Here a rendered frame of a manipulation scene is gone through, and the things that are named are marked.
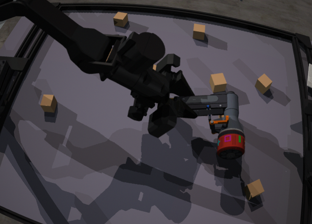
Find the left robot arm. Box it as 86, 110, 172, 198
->
0, 0, 165, 121

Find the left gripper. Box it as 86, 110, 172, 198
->
129, 54, 198, 138

